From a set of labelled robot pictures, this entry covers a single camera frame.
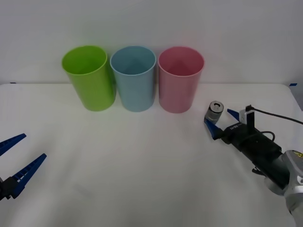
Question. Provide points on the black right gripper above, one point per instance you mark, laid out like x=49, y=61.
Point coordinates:
x=253, y=142

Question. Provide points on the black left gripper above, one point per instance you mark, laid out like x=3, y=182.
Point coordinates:
x=2, y=189

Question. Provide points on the grey drink can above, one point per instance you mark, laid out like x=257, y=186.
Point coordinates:
x=213, y=113

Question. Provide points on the silver and black right arm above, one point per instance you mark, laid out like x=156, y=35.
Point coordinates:
x=293, y=170

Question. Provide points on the pink plastic bin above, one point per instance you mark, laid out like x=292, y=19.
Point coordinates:
x=177, y=94

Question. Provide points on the pale blue plastic bin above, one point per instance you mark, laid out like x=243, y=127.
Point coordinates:
x=136, y=94

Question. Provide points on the green plastic bin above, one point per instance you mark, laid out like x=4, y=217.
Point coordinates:
x=94, y=92

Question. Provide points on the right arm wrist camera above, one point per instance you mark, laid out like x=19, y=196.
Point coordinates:
x=244, y=116

